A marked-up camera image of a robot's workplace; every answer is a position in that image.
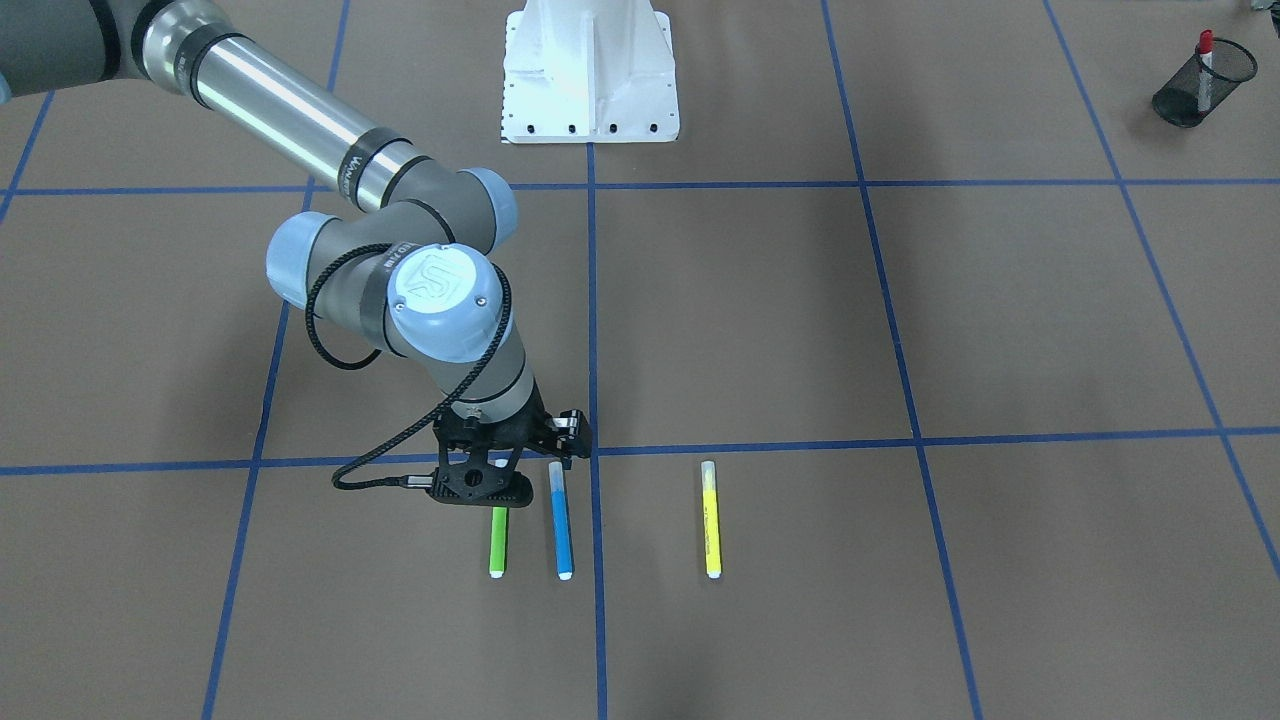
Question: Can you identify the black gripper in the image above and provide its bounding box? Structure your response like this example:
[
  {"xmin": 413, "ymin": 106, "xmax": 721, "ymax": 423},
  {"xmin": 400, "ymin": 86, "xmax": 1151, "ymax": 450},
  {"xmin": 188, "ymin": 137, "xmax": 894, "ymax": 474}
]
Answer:
[{"xmin": 434, "ymin": 383, "xmax": 595, "ymax": 469}]

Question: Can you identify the blue marker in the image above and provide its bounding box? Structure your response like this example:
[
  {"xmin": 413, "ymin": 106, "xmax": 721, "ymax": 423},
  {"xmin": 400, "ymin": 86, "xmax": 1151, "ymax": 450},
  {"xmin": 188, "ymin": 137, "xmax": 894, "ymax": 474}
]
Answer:
[{"xmin": 548, "ymin": 461, "xmax": 575, "ymax": 582}]

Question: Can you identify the red capped white marker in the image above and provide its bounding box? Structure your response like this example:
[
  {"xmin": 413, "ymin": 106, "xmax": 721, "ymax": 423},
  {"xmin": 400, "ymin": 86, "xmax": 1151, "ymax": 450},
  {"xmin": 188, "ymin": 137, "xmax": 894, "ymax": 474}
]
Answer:
[{"xmin": 1196, "ymin": 29, "xmax": 1213, "ymax": 118}]

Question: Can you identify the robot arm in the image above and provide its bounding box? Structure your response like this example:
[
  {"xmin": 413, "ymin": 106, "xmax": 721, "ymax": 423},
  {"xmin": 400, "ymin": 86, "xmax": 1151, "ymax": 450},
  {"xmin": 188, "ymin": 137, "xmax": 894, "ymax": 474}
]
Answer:
[{"xmin": 3, "ymin": 1, "xmax": 593, "ymax": 465}]

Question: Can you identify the green marker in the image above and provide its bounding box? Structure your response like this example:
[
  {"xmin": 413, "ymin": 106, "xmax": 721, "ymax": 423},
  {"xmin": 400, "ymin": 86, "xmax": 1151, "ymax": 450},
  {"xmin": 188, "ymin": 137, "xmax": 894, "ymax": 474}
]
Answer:
[{"xmin": 488, "ymin": 507, "xmax": 509, "ymax": 579}]

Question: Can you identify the yellow marker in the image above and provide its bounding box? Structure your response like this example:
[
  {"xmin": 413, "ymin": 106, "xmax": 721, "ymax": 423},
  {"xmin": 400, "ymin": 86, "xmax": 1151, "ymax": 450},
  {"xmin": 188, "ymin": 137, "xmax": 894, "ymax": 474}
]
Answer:
[{"xmin": 700, "ymin": 460, "xmax": 723, "ymax": 580}]

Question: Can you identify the near black mesh cup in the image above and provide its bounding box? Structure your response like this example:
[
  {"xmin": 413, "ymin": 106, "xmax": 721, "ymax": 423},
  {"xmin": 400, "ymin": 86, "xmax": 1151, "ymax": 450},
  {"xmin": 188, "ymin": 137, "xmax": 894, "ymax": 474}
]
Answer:
[{"xmin": 1151, "ymin": 36, "xmax": 1258, "ymax": 129}]

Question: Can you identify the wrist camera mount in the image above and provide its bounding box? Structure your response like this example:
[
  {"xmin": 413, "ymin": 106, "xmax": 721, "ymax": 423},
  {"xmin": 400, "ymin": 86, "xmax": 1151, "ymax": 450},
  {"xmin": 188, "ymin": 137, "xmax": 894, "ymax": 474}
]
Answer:
[{"xmin": 426, "ymin": 448, "xmax": 534, "ymax": 509}]

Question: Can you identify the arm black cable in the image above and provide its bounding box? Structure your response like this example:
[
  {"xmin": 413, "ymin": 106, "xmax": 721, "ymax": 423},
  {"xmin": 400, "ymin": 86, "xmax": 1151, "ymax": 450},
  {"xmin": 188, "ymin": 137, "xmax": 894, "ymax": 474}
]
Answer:
[{"xmin": 305, "ymin": 242, "xmax": 515, "ymax": 493}]

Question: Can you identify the white central pedestal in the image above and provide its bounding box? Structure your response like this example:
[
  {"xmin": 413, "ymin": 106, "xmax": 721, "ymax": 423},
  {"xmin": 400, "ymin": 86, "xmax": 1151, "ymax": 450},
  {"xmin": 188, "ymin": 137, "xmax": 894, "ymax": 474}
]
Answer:
[{"xmin": 500, "ymin": 1, "xmax": 681, "ymax": 145}]

